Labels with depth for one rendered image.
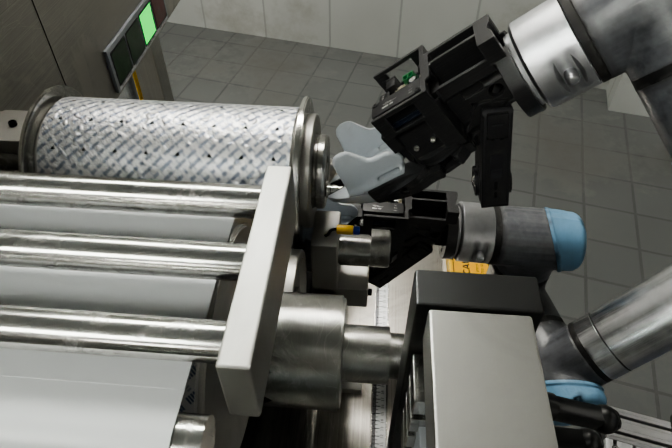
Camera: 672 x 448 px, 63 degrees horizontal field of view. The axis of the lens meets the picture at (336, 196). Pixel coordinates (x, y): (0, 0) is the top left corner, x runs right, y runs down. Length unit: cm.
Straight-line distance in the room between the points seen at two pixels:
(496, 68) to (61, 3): 55
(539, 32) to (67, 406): 37
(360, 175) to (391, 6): 266
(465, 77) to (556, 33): 7
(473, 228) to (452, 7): 247
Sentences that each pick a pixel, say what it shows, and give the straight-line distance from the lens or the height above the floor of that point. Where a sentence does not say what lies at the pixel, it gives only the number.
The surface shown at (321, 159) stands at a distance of 52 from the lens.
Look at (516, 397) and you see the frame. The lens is 21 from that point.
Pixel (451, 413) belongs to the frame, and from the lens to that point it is 20.
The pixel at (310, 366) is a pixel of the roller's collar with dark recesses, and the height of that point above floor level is 136.
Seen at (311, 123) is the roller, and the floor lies 131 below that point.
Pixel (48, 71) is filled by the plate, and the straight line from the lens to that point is 76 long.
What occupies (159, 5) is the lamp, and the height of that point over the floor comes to 119.
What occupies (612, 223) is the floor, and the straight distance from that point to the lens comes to 248.
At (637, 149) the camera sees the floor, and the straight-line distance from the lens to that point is 291.
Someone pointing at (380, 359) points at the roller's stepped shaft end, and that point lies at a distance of 31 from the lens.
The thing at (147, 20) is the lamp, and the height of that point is 119.
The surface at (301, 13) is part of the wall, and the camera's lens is 331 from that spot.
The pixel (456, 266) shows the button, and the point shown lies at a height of 92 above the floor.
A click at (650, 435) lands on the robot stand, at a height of 23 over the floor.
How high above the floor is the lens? 162
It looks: 44 degrees down
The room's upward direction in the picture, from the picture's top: straight up
